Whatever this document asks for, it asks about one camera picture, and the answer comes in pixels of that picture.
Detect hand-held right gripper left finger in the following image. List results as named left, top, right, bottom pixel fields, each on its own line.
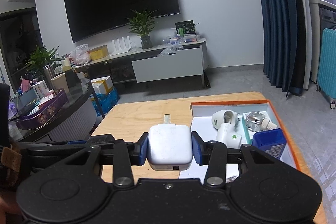
left=56, top=132, right=150, bottom=186

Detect blue curtain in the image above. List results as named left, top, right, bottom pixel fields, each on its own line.
left=251, top=0, right=307, bottom=97

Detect blue wrapped bottle pack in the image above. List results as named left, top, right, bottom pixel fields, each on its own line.
left=91, top=88, right=120, bottom=117

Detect taped cardboard box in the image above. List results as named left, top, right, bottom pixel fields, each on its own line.
left=91, top=76, right=114, bottom=94

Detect white charger adapter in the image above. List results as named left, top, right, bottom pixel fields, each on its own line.
left=146, top=114, right=193, bottom=171

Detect person's left hand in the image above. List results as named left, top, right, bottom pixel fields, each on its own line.
left=0, top=187, right=21, bottom=215

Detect round dark table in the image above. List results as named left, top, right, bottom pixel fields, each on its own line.
left=8, top=80, right=96, bottom=142

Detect white plug-in heater leaf logo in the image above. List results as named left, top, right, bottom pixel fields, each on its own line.
left=211, top=110, right=240, bottom=130

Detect pile of small boxes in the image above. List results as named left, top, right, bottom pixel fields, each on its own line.
left=164, top=34, right=201, bottom=46

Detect clear bottle with white cap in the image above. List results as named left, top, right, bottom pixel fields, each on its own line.
left=245, top=111, right=278, bottom=132

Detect white drawer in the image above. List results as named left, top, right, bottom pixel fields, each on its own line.
left=131, top=45, right=205, bottom=83

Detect white plug-in heater green button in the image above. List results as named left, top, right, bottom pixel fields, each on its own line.
left=215, top=123, right=243, bottom=149

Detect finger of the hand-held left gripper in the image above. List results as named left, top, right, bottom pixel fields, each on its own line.
left=26, top=134, right=117, bottom=169

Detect potted plant in dark vase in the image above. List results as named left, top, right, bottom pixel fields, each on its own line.
left=126, top=9, right=158, bottom=50

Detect orange-rimmed white box lid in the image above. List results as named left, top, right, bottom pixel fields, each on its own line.
left=179, top=99, right=306, bottom=184

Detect clear plastic bags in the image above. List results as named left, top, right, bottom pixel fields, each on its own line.
left=157, top=46, right=184, bottom=57

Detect white printed box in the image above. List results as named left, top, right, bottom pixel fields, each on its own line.
left=31, top=81, right=50, bottom=98

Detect yellow box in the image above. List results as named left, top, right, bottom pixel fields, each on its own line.
left=90, top=45, right=108, bottom=60

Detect teal and white carton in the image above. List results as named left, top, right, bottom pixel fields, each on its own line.
left=242, top=112, right=276, bottom=144

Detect black and green box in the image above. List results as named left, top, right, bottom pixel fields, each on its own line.
left=175, top=20, right=195, bottom=37

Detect beige cup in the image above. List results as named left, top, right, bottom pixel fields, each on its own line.
left=51, top=74, right=69, bottom=94

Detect steel tumbler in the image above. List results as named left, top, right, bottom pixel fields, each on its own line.
left=43, top=64, right=55, bottom=89

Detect leafy green plant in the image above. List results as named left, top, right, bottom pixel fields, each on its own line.
left=25, top=45, right=65, bottom=75

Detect television stand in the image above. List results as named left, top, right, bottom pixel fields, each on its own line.
left=70, top=36, right=208, bottom=89

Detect white router with antennas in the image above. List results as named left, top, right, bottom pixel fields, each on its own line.
left=109, top=35, right=133, bottom=56

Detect teal suitcase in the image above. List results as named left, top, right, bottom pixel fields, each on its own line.
left=316, top=28, right=336, bottom=109

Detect pinkish plastic bag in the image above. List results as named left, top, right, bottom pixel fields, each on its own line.
left=70, top=44, right=91, bottom=65

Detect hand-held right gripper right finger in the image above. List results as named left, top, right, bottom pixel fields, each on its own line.
left=191, top=132, right=302, bottom=186

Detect blue plastic case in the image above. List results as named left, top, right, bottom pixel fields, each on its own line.
left=251, top=128, right=286, bottom=161

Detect purple patterned tray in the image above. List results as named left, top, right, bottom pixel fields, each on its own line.
left=16, top=90, right=69, bottom=130

